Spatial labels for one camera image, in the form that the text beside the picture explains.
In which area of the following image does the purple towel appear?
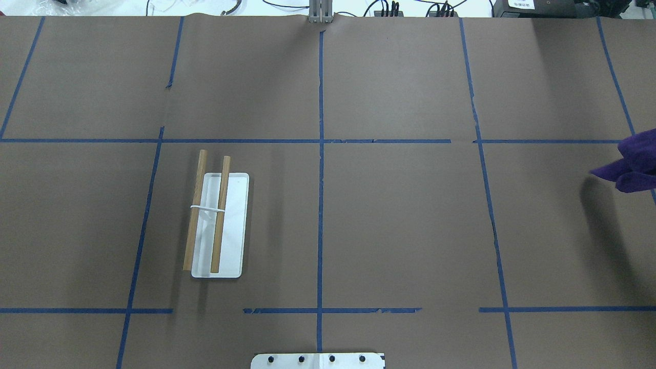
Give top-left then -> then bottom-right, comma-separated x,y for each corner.
590,129 -> 655,193

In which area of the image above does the white wooden towel rack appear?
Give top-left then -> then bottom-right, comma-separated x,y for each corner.
182,150 -> 250,279

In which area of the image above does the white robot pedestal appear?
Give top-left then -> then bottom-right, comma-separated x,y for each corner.
250,353 -> 386,368

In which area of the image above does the black computer box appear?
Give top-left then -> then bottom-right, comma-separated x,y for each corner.
493,1 -> 632,18

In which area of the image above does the clear plastic bag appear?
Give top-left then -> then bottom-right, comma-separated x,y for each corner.
1,1 -> 114,16

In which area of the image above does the aluminium frame post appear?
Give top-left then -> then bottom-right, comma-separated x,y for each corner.
309,0 -> 334,24

